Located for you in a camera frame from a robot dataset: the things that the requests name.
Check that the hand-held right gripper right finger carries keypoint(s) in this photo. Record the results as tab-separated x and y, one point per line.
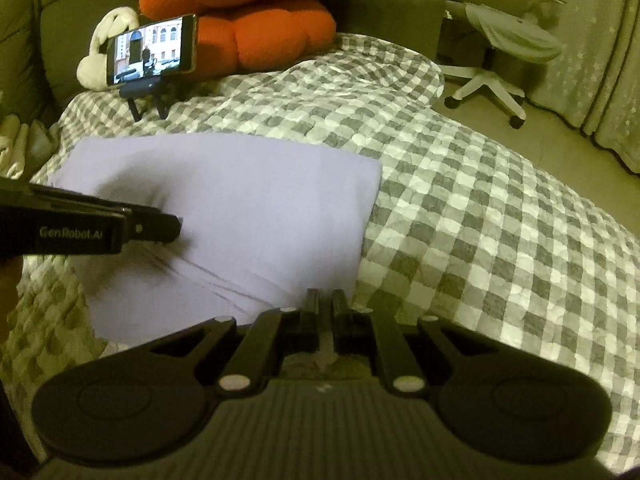
339	320

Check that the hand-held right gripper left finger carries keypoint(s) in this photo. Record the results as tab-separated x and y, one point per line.
312	320

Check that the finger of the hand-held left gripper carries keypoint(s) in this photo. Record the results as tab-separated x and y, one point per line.
155	230

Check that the lavender pants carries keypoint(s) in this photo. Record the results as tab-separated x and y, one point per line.
250	200

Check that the folded cream clothes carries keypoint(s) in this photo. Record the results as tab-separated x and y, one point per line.
12	145

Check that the blue phone stand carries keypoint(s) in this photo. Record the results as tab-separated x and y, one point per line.
150	87

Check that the white fluffy earmuffs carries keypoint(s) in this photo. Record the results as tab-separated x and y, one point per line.
92	70

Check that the grey white checkered blanket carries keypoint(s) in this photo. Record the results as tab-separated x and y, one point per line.
475	210

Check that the black smartphone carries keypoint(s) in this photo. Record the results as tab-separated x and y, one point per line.
150	52

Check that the grey office chair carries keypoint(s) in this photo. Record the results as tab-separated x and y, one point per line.
500	35

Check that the star patterned curtain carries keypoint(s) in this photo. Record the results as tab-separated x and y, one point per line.
600	60

